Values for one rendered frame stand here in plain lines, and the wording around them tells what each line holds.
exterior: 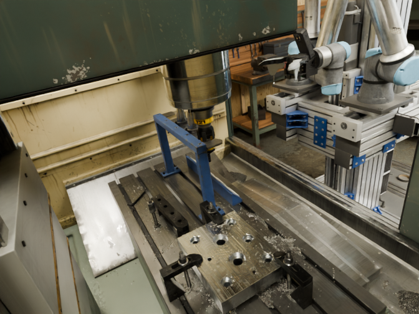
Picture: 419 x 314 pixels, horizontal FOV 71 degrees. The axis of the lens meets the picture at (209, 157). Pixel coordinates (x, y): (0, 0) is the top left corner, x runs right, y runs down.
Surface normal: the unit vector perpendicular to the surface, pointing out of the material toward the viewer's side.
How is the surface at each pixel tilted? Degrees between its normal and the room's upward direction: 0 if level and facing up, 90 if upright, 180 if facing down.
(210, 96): 90
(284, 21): 90
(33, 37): 90
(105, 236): 24
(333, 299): 0
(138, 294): 0
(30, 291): 90
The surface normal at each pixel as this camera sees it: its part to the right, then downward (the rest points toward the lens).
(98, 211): 0.07, -0.64
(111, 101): 0.48, 0.36
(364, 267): -0.07, -0.81
